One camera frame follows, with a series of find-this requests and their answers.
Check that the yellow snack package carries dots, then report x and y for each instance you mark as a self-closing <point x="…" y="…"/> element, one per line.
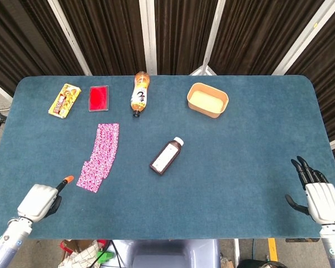
<point x="64" y="101"/>

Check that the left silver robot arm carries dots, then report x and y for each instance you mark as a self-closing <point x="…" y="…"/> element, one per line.
<point x="8" y="243"/>

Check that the green plastic object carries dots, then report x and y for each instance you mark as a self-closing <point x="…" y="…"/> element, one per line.
<point x="104" y="256"/>

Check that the red rectangular box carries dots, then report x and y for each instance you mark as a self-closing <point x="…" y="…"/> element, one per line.
<point x="98" y="98"/>

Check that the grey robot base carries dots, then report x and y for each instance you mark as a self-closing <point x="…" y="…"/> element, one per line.
<point x="170" y="254"/>

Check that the blue felt table cover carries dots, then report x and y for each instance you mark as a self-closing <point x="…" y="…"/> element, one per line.
<point x="240" y="167"/>

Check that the kraft paper food container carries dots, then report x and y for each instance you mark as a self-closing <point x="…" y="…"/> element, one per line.
<point x="208" y="100"/>

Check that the pink white card spread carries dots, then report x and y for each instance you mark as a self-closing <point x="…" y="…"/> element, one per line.
<point x="106" y="142"/>

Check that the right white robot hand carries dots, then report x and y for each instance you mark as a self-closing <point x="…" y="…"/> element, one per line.
<point x="324" y="201"/>

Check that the brown bottle white cap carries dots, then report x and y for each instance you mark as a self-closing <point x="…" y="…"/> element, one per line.
<point x="166" y="157"/>

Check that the orange drink bottle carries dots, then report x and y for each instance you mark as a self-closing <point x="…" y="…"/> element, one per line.
<point x="140" y="93"/>

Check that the cardboard box with paper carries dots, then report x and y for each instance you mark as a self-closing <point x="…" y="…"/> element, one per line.
<point x="78" y="255"/>

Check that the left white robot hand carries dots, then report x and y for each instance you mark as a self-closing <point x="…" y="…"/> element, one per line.
<point x="37" y="201"/>

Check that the dark brown curtain panel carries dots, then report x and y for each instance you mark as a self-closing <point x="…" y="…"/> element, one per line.
<point x="184" y="33"/>
<point x="109" y="36"/>
<point x="329" y="69"/>
<point x="257" y="36"/>
<point x="22" y="39"/>

